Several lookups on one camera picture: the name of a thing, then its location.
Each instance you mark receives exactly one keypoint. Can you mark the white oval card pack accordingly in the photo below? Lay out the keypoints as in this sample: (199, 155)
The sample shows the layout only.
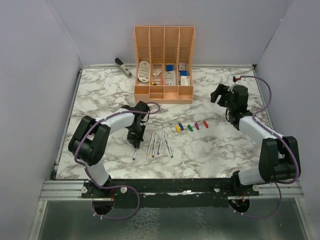
(144, 71)

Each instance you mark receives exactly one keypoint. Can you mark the green pen cap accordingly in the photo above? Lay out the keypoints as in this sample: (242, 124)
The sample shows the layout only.
(190, 128)

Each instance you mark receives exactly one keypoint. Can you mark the green tipped white pen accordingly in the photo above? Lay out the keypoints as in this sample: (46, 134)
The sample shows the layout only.
(168, 146)

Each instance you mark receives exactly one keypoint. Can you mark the yellow pen cap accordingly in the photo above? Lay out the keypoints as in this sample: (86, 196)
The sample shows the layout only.
(177, 128)

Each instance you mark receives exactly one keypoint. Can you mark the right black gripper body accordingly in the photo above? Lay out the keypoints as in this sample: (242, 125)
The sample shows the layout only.
(228, 95)

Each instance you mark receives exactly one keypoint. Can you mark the white paper packet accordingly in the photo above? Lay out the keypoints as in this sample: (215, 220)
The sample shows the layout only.
(170, 78)

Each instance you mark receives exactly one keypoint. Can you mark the purple pen cap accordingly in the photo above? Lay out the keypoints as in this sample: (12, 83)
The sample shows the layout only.
(196, 125)

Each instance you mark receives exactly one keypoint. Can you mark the purple tipped white pen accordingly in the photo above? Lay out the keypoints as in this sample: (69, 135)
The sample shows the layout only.
(161, 143)

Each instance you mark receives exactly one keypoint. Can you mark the black grey stapler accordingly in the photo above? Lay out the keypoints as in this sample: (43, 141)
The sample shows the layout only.
(122, 67)

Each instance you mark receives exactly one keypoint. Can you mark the blue white pen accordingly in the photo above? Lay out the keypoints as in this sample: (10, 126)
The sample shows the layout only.
(135, 154)

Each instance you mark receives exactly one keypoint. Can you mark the red white small box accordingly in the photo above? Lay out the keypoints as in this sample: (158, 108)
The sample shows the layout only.
(182, 66)

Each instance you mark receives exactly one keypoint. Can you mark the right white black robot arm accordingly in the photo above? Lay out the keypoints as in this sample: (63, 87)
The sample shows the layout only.
(279, 160)

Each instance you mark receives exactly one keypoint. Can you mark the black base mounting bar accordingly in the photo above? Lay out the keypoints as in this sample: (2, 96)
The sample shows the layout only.
(168, 192)

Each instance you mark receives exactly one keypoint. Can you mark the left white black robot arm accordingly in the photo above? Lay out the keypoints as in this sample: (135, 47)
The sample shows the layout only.
(89, 141)

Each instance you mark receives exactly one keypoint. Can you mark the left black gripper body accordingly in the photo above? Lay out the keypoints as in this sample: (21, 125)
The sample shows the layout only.
(136, 133)

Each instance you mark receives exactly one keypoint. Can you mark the large white box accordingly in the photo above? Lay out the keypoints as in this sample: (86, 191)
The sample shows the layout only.
(185, 80)

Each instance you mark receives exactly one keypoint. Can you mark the yellow white pen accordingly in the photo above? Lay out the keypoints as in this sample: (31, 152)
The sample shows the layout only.
(150, 144)

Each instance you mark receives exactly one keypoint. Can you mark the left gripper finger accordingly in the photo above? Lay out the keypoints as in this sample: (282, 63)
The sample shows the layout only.
(138, 144)
(132, 143)

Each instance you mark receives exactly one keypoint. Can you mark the blue stamp left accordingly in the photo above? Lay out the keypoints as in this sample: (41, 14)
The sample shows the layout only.
(170, 67)

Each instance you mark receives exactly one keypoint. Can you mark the aluminium frame rail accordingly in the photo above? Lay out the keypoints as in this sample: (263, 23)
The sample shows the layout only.
(71, 190)

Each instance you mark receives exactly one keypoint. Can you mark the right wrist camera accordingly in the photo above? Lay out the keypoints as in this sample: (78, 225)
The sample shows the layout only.
(237, 80)

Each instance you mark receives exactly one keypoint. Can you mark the orange plastic file organizer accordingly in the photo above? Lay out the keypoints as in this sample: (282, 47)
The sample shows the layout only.
(161, 46)

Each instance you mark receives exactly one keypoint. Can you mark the red tipped white pen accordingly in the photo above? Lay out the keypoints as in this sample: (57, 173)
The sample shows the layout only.
(154, 145)

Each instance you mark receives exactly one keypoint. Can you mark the small white label box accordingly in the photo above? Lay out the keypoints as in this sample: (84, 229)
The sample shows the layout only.
(156, 72)

